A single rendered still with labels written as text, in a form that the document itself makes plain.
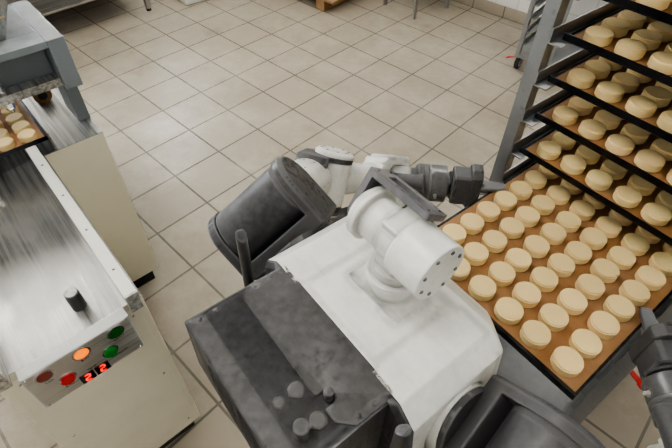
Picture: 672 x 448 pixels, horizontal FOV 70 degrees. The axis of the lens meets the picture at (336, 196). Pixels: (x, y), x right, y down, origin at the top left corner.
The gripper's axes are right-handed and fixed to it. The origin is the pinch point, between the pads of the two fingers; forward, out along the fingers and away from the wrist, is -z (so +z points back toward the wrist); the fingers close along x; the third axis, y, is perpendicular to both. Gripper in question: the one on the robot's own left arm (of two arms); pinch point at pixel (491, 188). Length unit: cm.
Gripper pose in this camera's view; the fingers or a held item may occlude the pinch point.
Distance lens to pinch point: 119.7
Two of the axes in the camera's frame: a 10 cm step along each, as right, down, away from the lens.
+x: 0.1, -7.1, -7.1
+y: 1.3, -7.0, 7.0
